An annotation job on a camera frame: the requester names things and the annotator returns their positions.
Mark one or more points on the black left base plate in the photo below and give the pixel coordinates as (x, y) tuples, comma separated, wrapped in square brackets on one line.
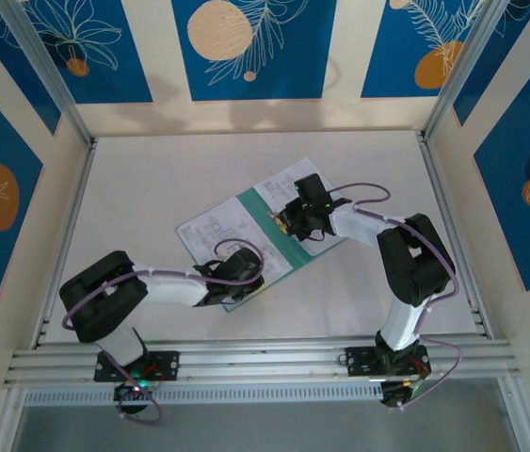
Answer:
[(170, 365)]

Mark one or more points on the aluminium frame leg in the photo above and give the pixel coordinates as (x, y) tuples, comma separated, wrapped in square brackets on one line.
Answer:
[(521, 414), (5, 419)]

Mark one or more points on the green paper folder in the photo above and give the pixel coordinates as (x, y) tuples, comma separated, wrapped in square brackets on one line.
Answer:
[(290, 249)]

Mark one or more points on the black left controller module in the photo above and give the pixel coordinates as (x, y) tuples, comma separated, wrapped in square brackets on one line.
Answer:
[(128, 395)]

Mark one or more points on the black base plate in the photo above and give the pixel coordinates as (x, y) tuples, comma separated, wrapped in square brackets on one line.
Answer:
[(170, 365), (358, 362)]

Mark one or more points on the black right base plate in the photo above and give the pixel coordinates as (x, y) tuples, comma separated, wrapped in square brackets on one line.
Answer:
[(358, 362)]

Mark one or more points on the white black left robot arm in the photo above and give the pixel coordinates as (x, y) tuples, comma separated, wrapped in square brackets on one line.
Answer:
[(170, 287)]

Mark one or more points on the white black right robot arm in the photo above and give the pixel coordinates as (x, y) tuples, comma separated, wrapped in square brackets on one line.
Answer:
[(361, 231)]

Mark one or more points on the white drawing sheet inside folder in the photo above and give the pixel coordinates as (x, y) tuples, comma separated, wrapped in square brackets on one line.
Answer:
[(208, 230)]

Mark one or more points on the aluminium cross rail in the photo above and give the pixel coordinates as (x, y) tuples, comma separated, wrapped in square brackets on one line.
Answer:
[(264, 362)]

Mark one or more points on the aluminium corner post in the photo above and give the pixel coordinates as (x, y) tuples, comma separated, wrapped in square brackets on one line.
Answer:
[(462, 70), (54, 80)]

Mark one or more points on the aluminium table side rail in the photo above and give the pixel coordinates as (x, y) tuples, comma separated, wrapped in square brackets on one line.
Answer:
[(441, 198), (73, 212)]

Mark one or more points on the white technical drawing paper sheet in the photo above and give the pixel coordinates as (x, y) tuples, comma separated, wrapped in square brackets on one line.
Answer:
[(276, 183)]

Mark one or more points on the black controller module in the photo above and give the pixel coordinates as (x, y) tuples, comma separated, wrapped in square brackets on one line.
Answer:
[(396, 395), (128, 395)]

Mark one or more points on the black right controller module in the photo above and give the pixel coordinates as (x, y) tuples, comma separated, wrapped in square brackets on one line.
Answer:
[(396, 395)]

